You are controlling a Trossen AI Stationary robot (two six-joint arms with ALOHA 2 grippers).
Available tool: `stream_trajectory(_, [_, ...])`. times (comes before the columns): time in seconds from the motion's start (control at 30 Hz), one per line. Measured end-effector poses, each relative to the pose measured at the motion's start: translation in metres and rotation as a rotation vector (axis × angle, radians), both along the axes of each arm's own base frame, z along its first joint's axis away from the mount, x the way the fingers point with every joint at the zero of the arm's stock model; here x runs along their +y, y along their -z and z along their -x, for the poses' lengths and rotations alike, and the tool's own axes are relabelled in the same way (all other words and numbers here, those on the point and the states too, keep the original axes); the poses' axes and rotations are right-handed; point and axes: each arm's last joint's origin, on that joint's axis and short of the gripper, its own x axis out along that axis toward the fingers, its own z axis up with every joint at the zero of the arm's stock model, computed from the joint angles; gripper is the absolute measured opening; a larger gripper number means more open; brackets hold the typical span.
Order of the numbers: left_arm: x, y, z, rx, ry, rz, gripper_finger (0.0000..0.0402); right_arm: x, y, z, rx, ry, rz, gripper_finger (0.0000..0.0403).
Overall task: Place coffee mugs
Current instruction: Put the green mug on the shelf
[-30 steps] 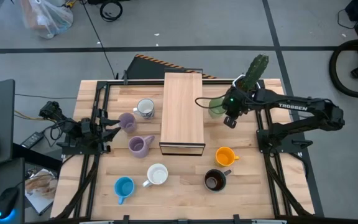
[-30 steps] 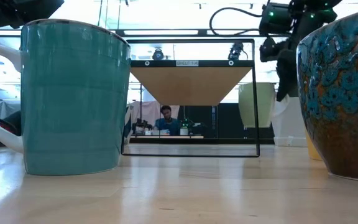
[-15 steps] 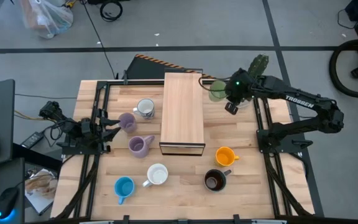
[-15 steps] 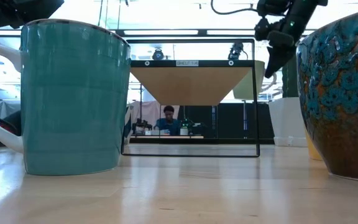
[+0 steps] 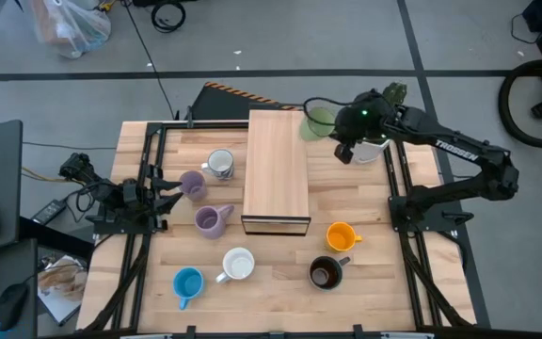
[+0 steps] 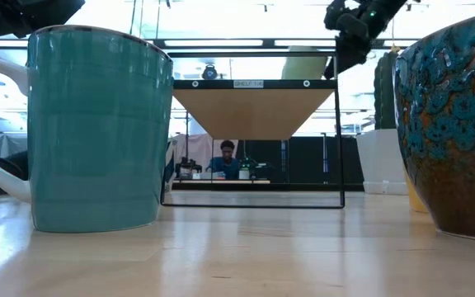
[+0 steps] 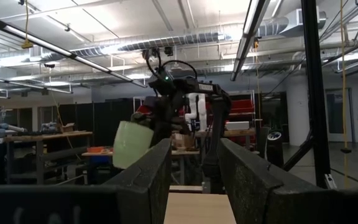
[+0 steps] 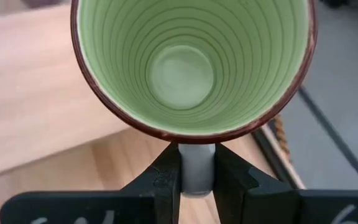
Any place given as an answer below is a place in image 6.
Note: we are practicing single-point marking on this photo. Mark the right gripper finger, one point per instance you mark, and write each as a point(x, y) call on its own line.
point(351, 53)

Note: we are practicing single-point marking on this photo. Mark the dark teal glazed mug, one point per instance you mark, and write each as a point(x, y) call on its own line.
point(456, 123)

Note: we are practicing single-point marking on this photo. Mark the yellow mug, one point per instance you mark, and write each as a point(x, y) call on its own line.
point(415, 200)

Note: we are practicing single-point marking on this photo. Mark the black background robot arm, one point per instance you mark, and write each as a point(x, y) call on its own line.
point(188, 168)

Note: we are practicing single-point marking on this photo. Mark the black robot arm green light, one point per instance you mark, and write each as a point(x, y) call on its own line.
point(258, 169)

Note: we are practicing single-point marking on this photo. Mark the green cactus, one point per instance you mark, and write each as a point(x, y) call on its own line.
point(386, 95)

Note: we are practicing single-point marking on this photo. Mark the black ceiling light beam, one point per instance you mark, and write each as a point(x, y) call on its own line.
point(268, 42)

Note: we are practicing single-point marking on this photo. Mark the white shelf label sticker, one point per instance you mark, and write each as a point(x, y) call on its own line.
point(248, 83)

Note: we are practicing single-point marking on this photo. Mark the white plant pot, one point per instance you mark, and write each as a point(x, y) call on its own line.
point(379, 156)

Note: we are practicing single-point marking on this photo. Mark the black metal wooden shelf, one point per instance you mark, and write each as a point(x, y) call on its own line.
point(252, 115)

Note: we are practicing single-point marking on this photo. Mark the black partition panel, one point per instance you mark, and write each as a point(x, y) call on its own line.
point(303, 161)

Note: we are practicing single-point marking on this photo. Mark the white pot saucer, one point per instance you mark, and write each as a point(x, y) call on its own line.
point(382, 188)

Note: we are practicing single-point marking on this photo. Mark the black hanging round device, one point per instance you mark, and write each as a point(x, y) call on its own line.
point(209, 73)

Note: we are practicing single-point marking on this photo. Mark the person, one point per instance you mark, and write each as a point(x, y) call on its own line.
point(225, 165)

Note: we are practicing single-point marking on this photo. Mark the white cloth sheet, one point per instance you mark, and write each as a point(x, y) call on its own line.
point(198, 148)

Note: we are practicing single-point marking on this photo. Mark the wooden background table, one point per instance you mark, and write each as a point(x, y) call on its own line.
point(221, 181)

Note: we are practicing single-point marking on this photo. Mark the black aluminium table frame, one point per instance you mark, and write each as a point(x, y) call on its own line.
point(262, 187)

